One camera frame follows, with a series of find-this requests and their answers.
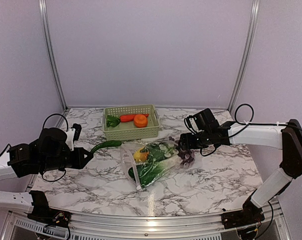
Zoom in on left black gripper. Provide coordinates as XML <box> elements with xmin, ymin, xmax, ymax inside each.
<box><xmin>39</xmin><ymin>146</ymin><xmax>93</xmax><ymax>172</ymax></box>

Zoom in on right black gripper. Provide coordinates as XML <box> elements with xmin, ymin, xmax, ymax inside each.
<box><xmin>178</xmin><ymin>130</ymin><xmax>212</xmax><ymax>151</ymax></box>

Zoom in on clear dotted zip bag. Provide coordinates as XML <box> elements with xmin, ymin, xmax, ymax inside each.
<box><xmin>120</xmin><ymin>135</ymin><xmax>195</xmax><ymax>191</ymax></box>

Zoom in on fake orange tangerine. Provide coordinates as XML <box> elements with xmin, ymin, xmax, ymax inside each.
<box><xmin>133</xmin><ymin>114</ymin><xmax>148</xmax><ymax>128</ymax></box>

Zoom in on fake red carrot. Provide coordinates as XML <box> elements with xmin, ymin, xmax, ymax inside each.
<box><xmin>119</xmin><ymin>114</ymin><xmax>136</xmax><ymax>123</ymax></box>

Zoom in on fake green cucumber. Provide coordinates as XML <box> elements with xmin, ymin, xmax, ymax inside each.
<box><xmin>140</xmin><ymin>142</ymin><xmax>179</xmax><ymax>163</ymax></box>

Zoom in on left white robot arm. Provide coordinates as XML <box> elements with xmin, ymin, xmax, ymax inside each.
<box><xmin>0</xmin><ymin>124</ymin><xmax>93</xmax><ymax>223</ymax></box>

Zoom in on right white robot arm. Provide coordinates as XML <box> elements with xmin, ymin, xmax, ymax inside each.
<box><xmin>179</xmin><ymin>108</ymin><xmax>302</xmax><ymax>224</ymax></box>

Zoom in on fake purple grapes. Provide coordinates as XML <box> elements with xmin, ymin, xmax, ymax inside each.
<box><xmin>176</xmin><ymin>140</ymin><xmax>195</xmax><ymax>169</ymax></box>

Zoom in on fake yellow lemon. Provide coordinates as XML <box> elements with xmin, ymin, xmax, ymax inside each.
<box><xmin>133</xmin><ymin>147</ymin><xmax>149</xmax><ymax>163</ymax></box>

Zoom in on fake green leafy vegetable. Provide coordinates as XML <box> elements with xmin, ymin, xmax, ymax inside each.
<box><xmin>136</xmin><ymin>158</ymin><xmax>178</xmax><ymax>189</ymax></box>

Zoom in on fake green bell pepper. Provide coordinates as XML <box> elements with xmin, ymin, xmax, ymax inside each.
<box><xmin>128</xmin><ymin>167</ymin><xmax>135</xmax><ymax>180</ymax></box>

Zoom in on green perforated plastic basket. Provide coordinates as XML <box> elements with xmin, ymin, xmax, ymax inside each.
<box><xmin>102</xmin><ymin>104</ymin><xmax>160</xmax><ymax>141</ymax></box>

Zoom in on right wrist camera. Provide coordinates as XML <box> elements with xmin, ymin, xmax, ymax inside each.
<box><xmin>184</xmin><ymin>115</ymin><xmax>197</xmax><ymax>134</ymax></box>

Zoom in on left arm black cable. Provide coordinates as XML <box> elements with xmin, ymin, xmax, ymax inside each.
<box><xmin>40</xmin><ymin>113</ymin><xmax>69</xmax><ymax>182</ymax></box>

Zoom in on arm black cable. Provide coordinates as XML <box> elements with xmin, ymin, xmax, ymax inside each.
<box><xmin>199</xmin><ymin>103</ymin><xmax>302</xmax><ymax>157</ymax></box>
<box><xmin>40</xmin><ymin>113</ymin><xmax>69</xmax><ymax>182</ymax></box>

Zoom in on front aluminium frame rail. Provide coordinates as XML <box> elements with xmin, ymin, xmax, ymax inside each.
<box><xmin>0</xmin><ymin>201</ymin><xmax>292</xmax><ymax>240</ymax></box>

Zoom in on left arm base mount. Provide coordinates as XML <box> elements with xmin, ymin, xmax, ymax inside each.
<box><xmin>27</xmin><ymin>190</ymin><xmax>71</xmax><ymax>228</ymax></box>

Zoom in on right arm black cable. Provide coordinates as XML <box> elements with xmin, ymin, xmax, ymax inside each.
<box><xmin>199</xmin><ymin>103</ymin><xmax>302</xmax><ymax>157</ymax></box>

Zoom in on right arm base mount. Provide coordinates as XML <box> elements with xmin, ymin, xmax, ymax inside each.
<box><xmin>221</xmin><ymin>210</ymin><xmax>265</xmax><ymax>229</ymax></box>

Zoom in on right aluminium frame post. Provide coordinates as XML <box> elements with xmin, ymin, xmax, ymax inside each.
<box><xmin>227</xmin><ymin>0</ymin><xmax>260</xmax><ymax>113</ymax></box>

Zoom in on aluminium frame post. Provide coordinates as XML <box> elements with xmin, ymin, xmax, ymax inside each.
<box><xmin>227</xmin><ymin>0</ymin><xmax>260</xmax><ymax>113</ymax></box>
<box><xmin>38</xmin><ymin>0</ymin><xmax>67</xmax><ymax>111</ymax></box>

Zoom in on left aluminium frame post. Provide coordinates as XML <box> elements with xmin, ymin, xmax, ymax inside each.
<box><xmin>38</xmin><ymin>0</ymin><xmax>67</xmax><ymax>111</ymax></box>

